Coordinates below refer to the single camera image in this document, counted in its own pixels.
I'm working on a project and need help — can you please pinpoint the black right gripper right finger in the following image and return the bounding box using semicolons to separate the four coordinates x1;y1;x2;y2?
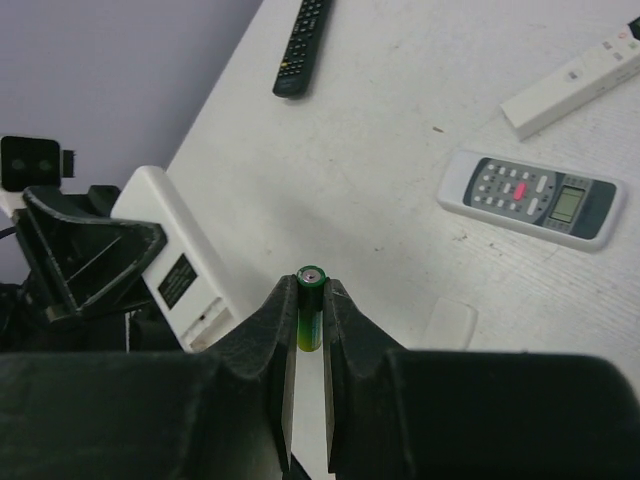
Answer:
323;280;639;479

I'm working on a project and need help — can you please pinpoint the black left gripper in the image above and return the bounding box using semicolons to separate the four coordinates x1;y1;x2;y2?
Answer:
1;185;167;352

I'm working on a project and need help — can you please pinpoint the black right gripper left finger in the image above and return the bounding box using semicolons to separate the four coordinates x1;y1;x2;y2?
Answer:
1;275;299;479

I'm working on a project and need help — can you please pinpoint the white battery cover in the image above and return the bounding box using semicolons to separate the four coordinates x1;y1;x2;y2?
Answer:
421;298;478;350

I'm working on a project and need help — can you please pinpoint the green AA battery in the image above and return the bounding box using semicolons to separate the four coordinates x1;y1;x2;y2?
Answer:
296;265;327;352

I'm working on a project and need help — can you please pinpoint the white grey AC remote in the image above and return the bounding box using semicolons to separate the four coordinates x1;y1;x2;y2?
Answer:
436;151;626;252

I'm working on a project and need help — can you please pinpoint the black TV remote control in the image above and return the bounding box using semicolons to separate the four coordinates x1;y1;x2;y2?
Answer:
272;0;333;99

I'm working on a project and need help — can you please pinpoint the slim white remote control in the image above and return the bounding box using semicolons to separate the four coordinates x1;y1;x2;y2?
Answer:
500;19;639;140

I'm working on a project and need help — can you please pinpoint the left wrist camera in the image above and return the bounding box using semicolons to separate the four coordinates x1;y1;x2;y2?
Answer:
1;135;75;211

